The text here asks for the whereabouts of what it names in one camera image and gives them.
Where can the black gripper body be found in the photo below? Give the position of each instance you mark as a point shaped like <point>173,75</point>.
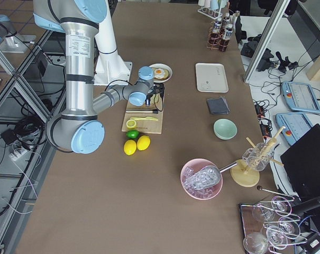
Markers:
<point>148,101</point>

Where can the toast bread slice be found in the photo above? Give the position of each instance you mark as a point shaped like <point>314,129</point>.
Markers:
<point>162,78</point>

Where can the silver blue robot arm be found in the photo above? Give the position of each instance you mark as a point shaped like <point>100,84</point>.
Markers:
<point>94,72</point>

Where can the cream rabbit tray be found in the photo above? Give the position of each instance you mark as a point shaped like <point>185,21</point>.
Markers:
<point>211,78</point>

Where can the wine glass rack tray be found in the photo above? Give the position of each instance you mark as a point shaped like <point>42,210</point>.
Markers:
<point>272,226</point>

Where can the fried egg on toast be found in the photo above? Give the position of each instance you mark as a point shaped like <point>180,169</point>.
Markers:
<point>159,72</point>

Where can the yellow plastic knife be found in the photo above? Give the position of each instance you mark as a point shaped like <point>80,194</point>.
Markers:
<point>147,118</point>

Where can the bamboo cutting board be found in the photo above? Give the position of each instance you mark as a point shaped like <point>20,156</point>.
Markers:
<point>153,110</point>

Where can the green lime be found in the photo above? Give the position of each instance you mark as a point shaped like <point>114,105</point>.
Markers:
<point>132,134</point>

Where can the yellow lemon far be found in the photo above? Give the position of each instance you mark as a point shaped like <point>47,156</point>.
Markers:
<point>143,142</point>

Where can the yellow lemon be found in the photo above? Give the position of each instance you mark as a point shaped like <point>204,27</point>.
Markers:
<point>143,142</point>
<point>130,147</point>

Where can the grey folded cloth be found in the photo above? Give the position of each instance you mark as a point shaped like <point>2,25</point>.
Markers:
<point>218,105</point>

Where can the yellow lemon near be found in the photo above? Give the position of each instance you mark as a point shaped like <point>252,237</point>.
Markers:
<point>130,147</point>

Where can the tea bottle one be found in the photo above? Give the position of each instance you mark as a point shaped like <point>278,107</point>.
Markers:
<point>215,34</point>

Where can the green ceramic bowl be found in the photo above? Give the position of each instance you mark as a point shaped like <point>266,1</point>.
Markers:
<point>225,129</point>

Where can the tea bottle two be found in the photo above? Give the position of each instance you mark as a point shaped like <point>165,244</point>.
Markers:
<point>226,38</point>

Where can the tea bottle three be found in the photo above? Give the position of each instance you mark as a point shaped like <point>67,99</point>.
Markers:
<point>225,20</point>

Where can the metal ice scoop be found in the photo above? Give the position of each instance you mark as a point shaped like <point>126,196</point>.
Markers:
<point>208,176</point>

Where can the pink bowl with ice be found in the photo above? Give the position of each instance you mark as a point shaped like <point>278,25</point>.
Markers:
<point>192,167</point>

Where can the wooden mug tree stand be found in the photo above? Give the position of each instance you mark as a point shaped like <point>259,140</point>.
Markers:
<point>245,176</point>

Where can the glass mug on stand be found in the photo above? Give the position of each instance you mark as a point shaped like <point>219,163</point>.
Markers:
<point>258,157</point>

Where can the blue teach pendant far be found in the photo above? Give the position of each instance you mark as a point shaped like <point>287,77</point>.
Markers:
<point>300,97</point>

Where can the blue teach pendant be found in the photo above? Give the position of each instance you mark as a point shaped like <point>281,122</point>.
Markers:
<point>300,97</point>
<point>296,123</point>

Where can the blue teach pendant near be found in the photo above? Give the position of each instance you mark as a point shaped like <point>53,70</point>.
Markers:
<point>296,123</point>

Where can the copper wire bottle rack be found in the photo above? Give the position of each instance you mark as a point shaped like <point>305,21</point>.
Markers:
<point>214,46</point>

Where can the white wire cup rack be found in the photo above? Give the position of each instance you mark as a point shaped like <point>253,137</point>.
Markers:
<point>212,8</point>

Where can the aluminium frame post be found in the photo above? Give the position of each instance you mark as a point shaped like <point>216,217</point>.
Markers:
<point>267,33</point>

